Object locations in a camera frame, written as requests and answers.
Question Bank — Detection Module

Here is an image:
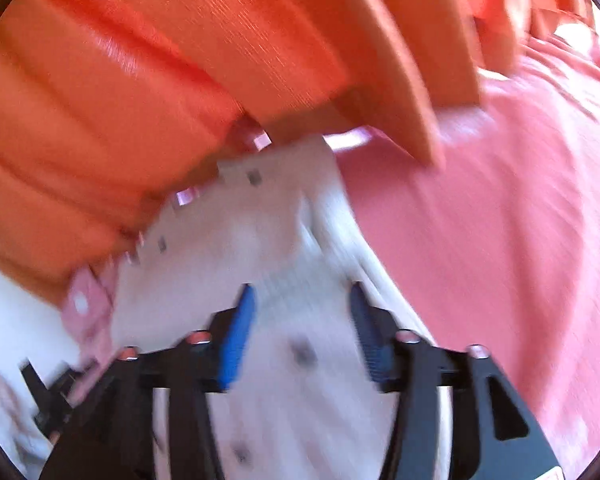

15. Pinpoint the pale patterned cloth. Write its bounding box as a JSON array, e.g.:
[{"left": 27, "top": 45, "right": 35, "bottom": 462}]
[{"left": 0, "top": 360, "right": 56, "bottom": 468}]

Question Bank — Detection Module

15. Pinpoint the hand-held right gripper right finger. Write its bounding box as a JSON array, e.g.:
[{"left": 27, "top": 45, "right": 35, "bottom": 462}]
[{"left": 349, "top": 281, "right": 566, "bottom": 480}]

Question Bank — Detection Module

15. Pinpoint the orange curtain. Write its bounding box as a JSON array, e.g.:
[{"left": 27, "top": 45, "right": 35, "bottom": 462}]
[{"left": 0, "top": 0, "right": 600, "bottom": 306}]

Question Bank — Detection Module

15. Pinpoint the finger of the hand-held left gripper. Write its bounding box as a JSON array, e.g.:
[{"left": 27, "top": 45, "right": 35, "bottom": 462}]
[{"left": 20, "top": 359, "right": 88, "bottom": 443}]

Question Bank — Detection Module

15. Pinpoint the white small garment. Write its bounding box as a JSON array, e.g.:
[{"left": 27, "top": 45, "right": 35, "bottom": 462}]
[{"left": 110, "top": 137, "right": 453, "bottom": 480}]

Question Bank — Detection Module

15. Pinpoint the pink bed sheet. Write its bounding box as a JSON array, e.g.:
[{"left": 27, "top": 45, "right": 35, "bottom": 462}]
[{"left": 330, "top": 10, "right": 600, "bottom": 480}]

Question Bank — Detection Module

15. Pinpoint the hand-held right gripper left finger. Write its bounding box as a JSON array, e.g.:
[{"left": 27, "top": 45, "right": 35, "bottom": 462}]
[{"left": 39, "top": 284, "right": 258, "bottom": 480}]

